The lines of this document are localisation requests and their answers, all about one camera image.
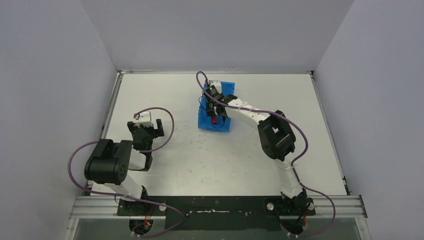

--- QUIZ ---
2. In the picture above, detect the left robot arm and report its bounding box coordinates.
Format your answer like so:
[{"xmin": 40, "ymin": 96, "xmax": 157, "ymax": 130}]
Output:
[{"xmin": 84, "ymin": 119, "xmax": 165, "ymax": 216}]

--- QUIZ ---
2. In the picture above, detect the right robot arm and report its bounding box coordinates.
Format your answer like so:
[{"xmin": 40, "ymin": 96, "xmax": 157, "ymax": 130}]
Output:
[{"xmin": 200, "ymin": 81, "xmax": 307, "ymax": 215}]

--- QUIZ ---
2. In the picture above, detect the blue plastic bin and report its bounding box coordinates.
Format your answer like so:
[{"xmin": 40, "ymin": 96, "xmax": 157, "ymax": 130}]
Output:
[{"xmin": 197, "ymin": 81, "xmax": 236, "ymax": 133}]

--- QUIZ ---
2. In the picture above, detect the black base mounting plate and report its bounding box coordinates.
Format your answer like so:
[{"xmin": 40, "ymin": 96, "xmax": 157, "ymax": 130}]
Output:
[{"xmin": 116, "ymin": 195, "xmax": 316, "ymax": 232}]

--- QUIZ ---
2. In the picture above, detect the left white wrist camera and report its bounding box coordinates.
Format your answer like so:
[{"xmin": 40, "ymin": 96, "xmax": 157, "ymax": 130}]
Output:
[{"xmin": 133, "ymin": 111, "xmax": 153, "ymax": 127}]

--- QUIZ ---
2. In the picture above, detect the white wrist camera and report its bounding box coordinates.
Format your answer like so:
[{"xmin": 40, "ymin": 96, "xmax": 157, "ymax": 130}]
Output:
[
  {"xmin": 133, "ymin": 111, "xmax": 153, "ymax": 127},
  {"xmin": 209, "ymin": 80, "xmax": 222, "ymax": 88}
]

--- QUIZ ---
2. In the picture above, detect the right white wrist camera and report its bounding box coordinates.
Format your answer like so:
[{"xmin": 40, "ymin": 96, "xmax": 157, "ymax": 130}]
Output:
[{"xmin": 209, "ymin": 80, "xmax": 222, "ymax": 88}]

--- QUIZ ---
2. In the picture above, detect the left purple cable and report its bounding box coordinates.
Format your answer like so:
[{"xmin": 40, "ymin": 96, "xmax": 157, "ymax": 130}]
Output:
[{"xmin": 67, "ymin": 106, "xmax": 186, "ymax": 239}]

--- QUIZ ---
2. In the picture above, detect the purple cable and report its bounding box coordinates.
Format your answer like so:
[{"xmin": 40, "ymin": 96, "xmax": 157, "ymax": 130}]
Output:
[
  {"xmin": 195, "ymin": 70, "xmax": 337, "ymax": 239},
  {"xmin": 67, "ymin": 106, "xmax": 186, "ymax": 239}
]

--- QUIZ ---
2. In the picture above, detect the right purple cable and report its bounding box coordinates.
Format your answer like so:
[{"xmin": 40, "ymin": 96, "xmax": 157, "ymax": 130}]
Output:
[{"xmin": 195, "ymin": 70, "xmax": 337, "ymax": 239}]

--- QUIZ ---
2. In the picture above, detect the aluminium front rail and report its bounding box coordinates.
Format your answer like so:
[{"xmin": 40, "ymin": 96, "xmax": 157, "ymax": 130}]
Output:
[{"xmin": 70, "ymin": 195, "xmax": 368, "ymax": 219}]

